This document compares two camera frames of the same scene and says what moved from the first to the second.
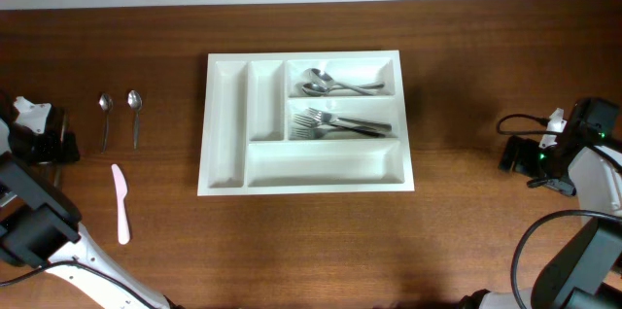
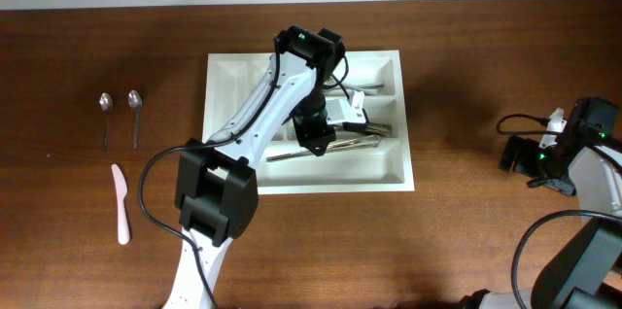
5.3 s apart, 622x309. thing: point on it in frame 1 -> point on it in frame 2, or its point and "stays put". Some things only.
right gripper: x=515 y=156 stays put
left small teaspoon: x=106 y=103 stays put
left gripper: x=65 y=146 -> x=313 y=134
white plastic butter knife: x=121 y=190 stays put
